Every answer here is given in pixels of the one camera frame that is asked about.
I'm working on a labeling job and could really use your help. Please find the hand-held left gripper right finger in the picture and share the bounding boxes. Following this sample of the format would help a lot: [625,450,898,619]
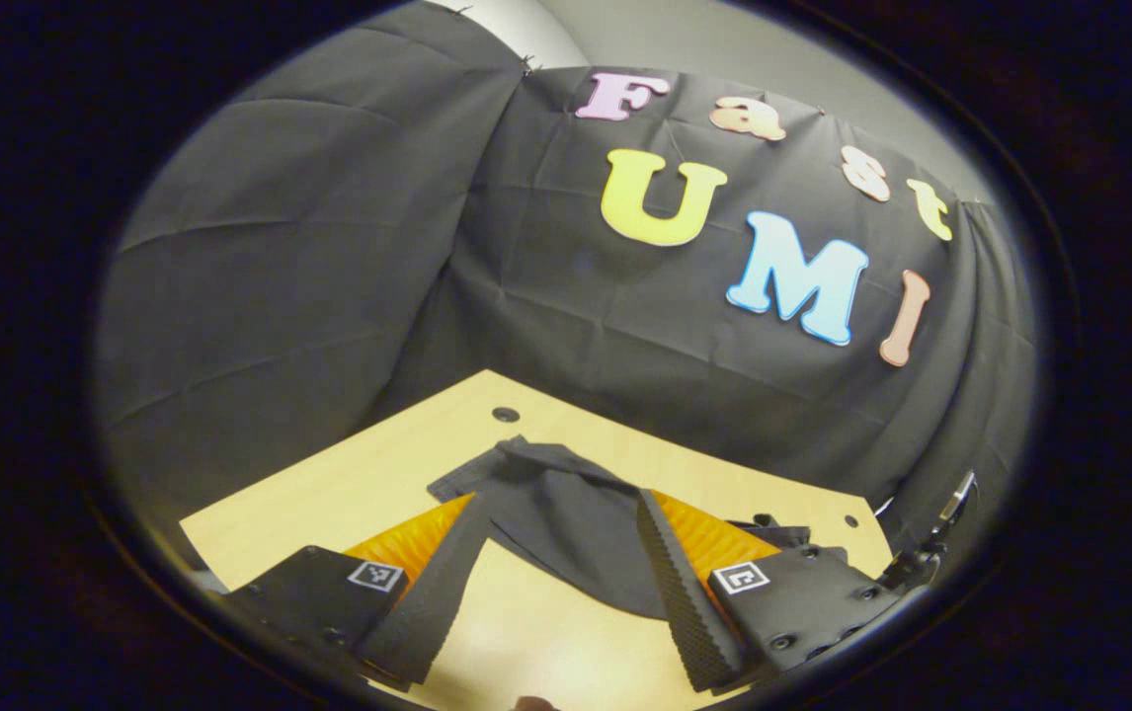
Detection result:
[636,488,902,693]

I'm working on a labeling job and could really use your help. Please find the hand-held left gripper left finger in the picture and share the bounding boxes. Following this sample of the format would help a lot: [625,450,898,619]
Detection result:
[226,492,491,690]

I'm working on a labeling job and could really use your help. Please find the dark grey jeans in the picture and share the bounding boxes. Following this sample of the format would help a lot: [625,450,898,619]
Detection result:
[428,434,849,621]

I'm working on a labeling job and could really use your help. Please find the black backdrop cloth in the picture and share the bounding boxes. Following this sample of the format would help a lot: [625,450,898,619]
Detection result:
[95,5,1039,554]

